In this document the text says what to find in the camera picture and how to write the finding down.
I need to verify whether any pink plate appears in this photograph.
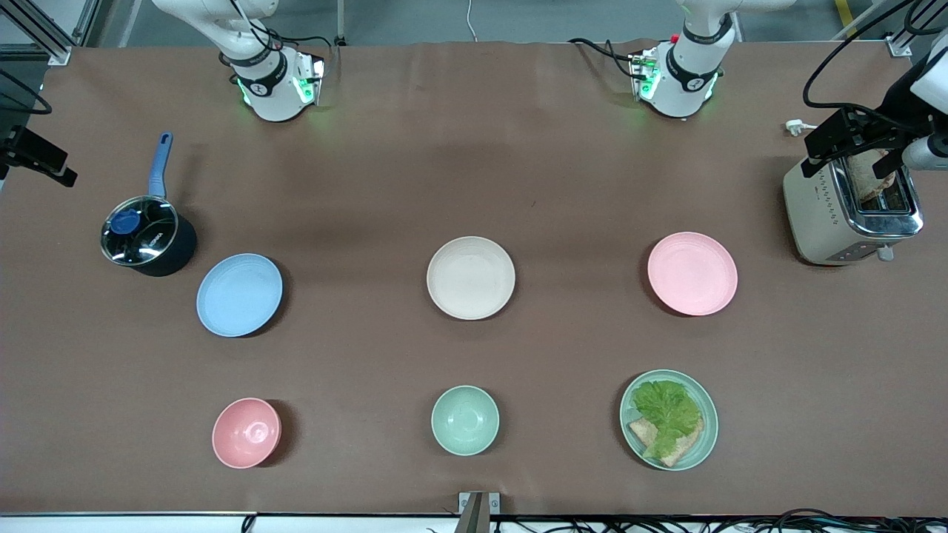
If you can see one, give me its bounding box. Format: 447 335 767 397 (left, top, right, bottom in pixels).
647 232 739 318

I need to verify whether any light blue plate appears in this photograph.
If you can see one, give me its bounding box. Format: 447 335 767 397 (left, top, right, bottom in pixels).
196 253 284 338

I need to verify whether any toast slice in toaster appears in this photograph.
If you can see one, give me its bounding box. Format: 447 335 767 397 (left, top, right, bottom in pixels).
847 150 901 202

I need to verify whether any silver toaster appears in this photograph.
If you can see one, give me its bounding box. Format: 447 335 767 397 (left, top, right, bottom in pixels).
782 152 926 267

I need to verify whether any glass lid with blue knob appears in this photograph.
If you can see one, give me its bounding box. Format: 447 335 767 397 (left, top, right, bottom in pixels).
101 195 181 267

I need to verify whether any green lettuce leaf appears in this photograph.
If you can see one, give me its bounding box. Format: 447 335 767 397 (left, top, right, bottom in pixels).
630 380 703 460

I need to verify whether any green plate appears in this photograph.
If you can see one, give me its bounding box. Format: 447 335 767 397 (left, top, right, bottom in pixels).
619 369 720 472

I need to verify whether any pink bowl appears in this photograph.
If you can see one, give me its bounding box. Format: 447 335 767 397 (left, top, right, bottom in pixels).
211 398 282 469

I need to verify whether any brown bread slice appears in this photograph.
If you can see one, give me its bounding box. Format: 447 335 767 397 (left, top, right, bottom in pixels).
628 416 705 468

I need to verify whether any beige plate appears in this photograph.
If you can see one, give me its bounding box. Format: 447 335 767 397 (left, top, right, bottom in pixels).
426 236 517 321

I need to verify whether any green bowl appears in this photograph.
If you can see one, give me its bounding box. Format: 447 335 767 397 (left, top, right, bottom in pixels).
430 385 501 457

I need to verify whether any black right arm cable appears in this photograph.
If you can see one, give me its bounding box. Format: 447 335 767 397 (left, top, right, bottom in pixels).
0 69 53 116

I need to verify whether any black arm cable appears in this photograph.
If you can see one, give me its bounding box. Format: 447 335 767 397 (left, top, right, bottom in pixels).
803 0 948 113
0 69 53 116

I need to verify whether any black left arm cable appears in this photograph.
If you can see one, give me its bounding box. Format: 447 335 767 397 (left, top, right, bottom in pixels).
803 0 948 113

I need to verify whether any aluminium frame profile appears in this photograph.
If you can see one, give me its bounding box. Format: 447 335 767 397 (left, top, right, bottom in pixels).
0 0 102 67
829 0 948 59

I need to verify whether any black saucepan with blue handle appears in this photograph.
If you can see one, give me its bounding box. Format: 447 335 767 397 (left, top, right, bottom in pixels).
101 132 198 278

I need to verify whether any black base cable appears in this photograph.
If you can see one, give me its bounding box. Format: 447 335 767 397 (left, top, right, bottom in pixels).
568 37 642 81

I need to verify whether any metal table edge bracket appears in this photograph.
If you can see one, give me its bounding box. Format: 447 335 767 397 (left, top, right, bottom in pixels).
458 492 501 533

